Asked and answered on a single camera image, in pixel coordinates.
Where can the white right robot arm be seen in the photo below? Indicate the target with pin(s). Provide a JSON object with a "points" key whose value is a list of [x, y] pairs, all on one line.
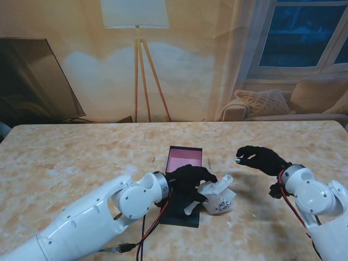
{"points": [[318, 198]]}

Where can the black gift box lid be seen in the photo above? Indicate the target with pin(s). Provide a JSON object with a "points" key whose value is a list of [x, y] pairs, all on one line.
{"points": [[176, 214]]}

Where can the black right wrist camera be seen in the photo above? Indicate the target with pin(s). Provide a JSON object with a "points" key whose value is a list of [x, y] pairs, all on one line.
{"points": [[276, 190]]}

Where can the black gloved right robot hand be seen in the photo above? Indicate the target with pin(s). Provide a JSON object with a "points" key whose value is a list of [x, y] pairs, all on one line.
{"points": [[261, 160]]}

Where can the white plastic bag orange logo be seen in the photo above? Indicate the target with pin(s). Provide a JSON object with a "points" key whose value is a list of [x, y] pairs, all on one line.
{"points": [[220, 201]]}

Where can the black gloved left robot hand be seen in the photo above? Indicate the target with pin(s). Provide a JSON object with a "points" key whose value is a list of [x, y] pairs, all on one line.
{"points": [[187, 179]]}

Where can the black gift box pink inside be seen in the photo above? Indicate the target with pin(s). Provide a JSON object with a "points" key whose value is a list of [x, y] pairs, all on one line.
{"points": [[185, 159]]}

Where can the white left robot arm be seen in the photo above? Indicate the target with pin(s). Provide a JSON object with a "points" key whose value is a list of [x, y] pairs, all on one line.
{"points": [[81, 212]]}

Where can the dark grey chair edge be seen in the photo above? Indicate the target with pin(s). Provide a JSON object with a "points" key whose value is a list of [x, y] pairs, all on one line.
{"points": [[2, 130]]}

